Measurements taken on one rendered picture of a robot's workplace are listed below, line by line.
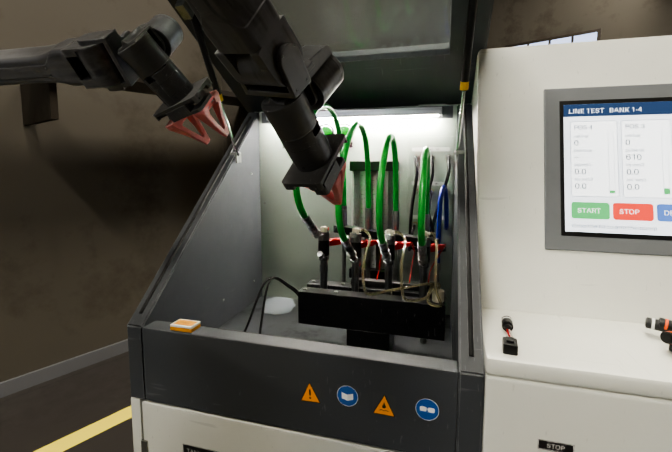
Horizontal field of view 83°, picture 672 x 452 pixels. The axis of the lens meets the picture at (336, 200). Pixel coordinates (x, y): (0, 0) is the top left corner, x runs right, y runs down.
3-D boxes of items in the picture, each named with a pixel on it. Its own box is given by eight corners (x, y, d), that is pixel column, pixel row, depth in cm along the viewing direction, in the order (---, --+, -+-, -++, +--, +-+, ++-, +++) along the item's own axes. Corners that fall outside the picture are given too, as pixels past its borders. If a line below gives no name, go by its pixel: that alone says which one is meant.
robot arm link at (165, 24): (104, 93, 64) (71, 42, 58) (134, 61, 72) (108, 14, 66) (169, 85, 62) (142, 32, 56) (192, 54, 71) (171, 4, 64)
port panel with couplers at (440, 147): (405, 242, 113) (407, 136, 109) (406, 240, 116) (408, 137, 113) (451, 245, 109) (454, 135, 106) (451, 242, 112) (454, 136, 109)
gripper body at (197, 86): (176, 103, 71) (145, 69, 67) (215, 84, 67) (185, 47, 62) (159, 124, 67) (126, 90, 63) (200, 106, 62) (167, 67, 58)
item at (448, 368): (145, 400, 80) (141, 327, 78) (160, 388, 84) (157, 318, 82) (455, 463, 63) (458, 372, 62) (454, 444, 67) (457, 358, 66)
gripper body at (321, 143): (350, 143, 57) (332, 101, 52) (324, 193, 51) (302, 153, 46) (313, 144, 60) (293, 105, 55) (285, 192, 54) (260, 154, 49)
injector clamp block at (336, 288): (298, 351, 93) (297, 290, 91) (311, 333, 102) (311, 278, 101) (443, 371, 83) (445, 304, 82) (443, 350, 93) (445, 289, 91)
